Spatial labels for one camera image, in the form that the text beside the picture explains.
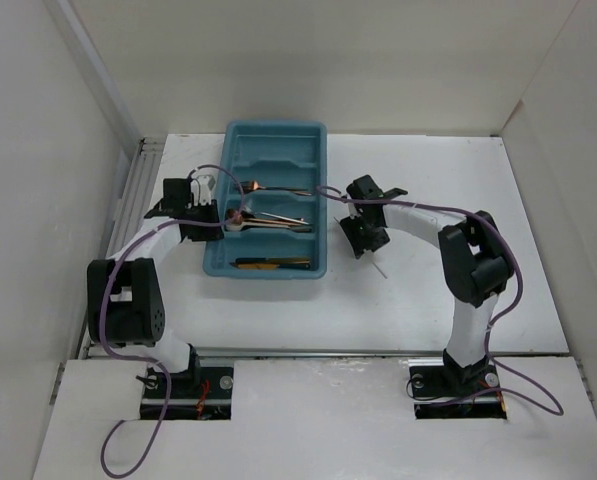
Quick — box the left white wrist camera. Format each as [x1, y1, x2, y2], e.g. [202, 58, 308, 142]
[190, 174, 216, 206]

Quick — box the dark green handled knife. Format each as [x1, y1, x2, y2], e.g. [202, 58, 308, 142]
[230, 257, 311, 270]

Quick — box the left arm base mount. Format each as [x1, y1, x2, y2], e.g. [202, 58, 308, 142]
[136, 366, 234, 421]

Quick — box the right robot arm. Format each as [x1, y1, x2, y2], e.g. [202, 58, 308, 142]
[339, 175, 515, 399]

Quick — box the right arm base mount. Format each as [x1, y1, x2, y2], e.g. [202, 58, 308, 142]
[406, 362, 507, 420]

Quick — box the silver spoon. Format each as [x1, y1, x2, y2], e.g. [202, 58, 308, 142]
[242, 205, 308, 226]

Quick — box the white plastic spoon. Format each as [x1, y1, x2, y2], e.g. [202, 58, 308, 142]
[225, 219, 291, 232]

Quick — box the small copper spoon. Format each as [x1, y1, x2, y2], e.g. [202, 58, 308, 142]
[258, 224, 312, 233]

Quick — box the copper fork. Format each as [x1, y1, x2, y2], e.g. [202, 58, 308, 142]
[240, 181, 312, 196]

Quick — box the aluminium rail left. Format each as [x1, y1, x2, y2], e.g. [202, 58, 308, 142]
[75, 137, 165, 359]

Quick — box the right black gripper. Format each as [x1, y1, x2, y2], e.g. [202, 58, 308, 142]
[340, 210, 391, 258]

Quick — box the gold knife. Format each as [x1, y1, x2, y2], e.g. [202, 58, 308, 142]
[232, 262, 281, 271]

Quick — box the blue plastic cutlery tray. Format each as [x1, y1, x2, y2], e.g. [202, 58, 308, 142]
[203, 120, 327, 280]

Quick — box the aluminium rail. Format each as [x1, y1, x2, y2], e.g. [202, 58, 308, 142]
[75, 137, 165, 359]
[197, 347, 442, 360]

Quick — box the aluminium rail front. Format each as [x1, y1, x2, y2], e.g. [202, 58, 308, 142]
[197, 347, 442, 360]

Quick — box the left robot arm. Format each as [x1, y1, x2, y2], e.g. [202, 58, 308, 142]
[87, 175, 224, 397]

